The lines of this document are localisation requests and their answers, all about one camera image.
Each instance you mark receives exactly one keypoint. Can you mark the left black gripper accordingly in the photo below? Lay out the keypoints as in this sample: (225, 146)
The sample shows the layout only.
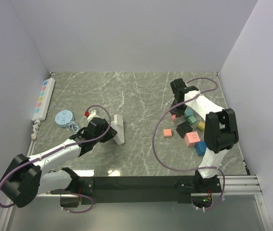
(111, 133)

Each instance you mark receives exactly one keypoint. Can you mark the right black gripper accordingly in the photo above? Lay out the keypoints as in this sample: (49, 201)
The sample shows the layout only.
(179, 113)

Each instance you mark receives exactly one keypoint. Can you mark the teal charger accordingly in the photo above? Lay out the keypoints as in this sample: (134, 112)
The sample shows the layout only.
(188, 113)

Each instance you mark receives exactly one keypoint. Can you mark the green charger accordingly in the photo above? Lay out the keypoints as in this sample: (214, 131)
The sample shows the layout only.
(191, 120)

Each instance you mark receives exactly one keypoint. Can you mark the black cube socket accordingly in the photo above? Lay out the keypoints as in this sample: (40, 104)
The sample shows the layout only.
(184, 128)

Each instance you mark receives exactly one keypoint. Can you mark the salmon usb-c charger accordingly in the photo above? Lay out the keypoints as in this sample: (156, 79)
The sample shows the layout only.
(167, 133)

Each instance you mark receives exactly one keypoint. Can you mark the yellow usb charger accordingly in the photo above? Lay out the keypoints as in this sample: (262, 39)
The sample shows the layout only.
(201, 126)

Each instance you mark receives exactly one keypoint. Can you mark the pink cube socket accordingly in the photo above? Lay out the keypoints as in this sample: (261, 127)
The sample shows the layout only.
(191, 138)

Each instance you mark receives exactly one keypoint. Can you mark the round blue power hub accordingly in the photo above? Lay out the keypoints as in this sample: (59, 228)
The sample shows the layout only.
(66, 119)

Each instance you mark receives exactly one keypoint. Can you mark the long white power strip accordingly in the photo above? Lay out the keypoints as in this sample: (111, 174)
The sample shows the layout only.
(42, 105)

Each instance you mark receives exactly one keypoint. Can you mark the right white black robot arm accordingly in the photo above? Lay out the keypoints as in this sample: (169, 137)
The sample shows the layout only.
(220, 132)

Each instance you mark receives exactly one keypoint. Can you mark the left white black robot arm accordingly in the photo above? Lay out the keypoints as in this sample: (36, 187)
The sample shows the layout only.
(27, 177)

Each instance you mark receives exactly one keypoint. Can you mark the blue cube socket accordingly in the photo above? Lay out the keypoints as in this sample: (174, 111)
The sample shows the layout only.
(200, 148)

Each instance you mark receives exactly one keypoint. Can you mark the black mounting base bar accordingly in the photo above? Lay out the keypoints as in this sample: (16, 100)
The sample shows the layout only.
(138, 189)

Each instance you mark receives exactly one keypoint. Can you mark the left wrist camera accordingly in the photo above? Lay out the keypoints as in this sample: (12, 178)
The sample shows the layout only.
(97, 126)

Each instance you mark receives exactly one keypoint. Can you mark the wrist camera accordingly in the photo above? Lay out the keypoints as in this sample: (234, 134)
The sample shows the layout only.
(178, 85)
(97, 126)

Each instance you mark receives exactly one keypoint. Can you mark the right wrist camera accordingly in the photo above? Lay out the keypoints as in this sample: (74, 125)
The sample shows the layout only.
(178, 85)

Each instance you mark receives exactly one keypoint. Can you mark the aluminium rail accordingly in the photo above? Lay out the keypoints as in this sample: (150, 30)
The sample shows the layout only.
(240, 185)

